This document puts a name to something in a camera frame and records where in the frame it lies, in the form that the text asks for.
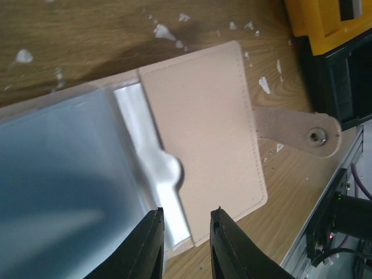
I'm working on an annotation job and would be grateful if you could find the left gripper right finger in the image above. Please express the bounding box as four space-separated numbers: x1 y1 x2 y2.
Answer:
210 208 293 279

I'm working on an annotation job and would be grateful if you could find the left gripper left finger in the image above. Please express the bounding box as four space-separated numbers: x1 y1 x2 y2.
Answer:
86 208 164 279

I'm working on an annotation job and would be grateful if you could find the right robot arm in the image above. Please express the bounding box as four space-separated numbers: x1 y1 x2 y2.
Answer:
334 194 372 242

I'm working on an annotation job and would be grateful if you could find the black bin with teal cards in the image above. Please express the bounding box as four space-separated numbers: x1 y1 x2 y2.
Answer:
299 36 371 130

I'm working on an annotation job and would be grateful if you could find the yellow storage bin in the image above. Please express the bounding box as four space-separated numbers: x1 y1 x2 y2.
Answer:
284 1 371 55

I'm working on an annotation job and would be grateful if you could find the aluminium front rail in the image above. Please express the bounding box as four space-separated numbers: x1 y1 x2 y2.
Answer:
281 125 371 278

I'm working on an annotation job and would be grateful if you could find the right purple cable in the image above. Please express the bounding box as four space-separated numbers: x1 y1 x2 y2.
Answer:
350 162 372 201

